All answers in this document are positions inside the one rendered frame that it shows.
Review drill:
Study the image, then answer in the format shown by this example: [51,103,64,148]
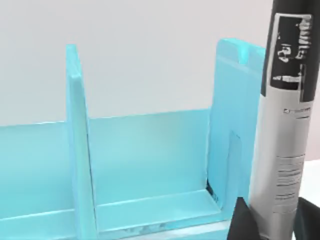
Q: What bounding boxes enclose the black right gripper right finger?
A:
[291,196,320,240]

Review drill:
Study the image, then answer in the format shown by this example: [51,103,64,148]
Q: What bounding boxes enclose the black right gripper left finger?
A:
[226,196,261,240]

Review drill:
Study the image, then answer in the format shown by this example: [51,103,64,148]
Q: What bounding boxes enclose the black and silver bottle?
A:
[247,0,320,240]

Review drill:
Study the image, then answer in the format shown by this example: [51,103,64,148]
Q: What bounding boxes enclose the light blue rack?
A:
[0,37,267,240]

